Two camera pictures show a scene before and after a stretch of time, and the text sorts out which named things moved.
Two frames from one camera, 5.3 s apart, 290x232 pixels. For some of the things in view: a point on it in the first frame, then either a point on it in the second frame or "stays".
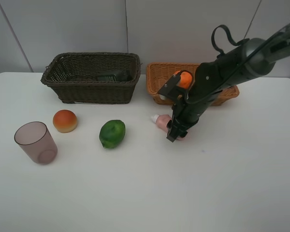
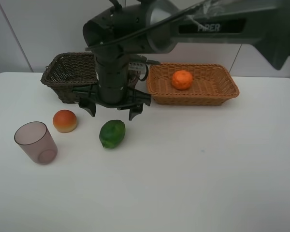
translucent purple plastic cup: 34,137 stays
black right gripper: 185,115 → 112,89
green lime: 112,134 stays
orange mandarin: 186,79 stays
